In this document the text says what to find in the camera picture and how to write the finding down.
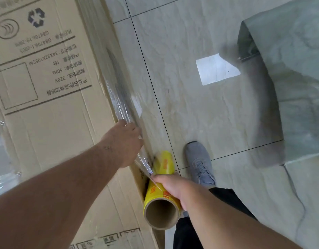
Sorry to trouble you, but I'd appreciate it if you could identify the black trouser leg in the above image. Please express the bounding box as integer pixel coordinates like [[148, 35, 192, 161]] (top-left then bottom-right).
[[173, 188, 258, 249]]

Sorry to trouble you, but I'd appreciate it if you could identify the grey sneaker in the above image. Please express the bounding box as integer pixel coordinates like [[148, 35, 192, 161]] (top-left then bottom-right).
[[185, 141, 216, 188]]

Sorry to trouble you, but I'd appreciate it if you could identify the person's left hand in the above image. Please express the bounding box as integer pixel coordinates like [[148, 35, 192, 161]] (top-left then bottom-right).
[[98, 120, 144, 169]]

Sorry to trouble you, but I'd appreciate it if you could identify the person's left forearm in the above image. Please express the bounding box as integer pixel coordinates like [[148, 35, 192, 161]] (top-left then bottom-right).
[[0, 142, 124, 249]]

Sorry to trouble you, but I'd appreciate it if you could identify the grey marble table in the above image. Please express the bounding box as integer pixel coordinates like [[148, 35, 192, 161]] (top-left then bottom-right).
[[237, 0, 319, 165]]

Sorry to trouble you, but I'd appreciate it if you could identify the person's right hand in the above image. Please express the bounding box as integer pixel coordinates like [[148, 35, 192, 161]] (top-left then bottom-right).
[[150, 173, 199, 211]]

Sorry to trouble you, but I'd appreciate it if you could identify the clear stretched plastic film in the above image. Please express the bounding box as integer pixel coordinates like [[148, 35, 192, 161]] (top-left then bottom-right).
[[105, 47, 156, 183]]

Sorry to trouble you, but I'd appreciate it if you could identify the person's right forearm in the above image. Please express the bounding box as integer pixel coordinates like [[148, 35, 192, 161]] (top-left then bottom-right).
[[184, 188, 303, 249]]

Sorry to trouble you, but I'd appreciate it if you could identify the yellow cling film roll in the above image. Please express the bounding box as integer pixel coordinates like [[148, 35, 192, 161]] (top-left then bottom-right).
[[143, 151, 182, 230]]

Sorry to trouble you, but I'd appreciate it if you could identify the large printed cardboard box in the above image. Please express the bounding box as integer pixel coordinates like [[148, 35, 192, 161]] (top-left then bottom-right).
[[0, 0, 166, 249]]

